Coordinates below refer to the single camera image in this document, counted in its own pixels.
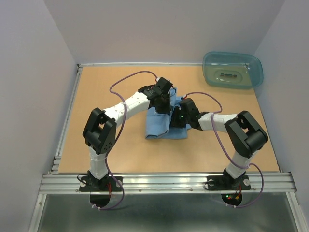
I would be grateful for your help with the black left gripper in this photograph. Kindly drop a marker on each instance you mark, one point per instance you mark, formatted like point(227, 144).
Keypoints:
point(166, 109)

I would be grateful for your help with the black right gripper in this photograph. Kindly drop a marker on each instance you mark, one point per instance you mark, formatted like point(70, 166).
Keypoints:
point(174, 121)

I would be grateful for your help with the light blue shirt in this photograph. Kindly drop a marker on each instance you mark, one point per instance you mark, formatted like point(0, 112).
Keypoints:
point(158, 125)

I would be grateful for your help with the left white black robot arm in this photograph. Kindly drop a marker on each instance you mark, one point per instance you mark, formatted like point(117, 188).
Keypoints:
point(100, 129)

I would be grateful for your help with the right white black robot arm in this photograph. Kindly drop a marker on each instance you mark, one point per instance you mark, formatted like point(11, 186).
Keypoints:
point(245, 133)

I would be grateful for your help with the teal plastic bin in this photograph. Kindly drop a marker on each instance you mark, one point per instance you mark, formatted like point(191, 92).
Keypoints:
point(232, 70)

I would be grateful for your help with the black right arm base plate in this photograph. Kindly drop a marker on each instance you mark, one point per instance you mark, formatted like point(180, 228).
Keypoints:
point(224, 183)

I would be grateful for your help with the aluminium front rail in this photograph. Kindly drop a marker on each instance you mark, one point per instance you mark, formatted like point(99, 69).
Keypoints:
point(169, 183)

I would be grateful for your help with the aluminium rail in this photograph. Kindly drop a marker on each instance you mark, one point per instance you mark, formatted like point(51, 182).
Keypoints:
point(169, 183)
point(60, 146)

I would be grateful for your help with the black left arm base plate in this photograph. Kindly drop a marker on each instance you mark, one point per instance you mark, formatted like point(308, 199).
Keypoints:
point(88, 184)

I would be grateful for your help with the aluminium left side rail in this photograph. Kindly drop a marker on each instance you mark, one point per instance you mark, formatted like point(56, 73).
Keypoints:
point(60, 146)

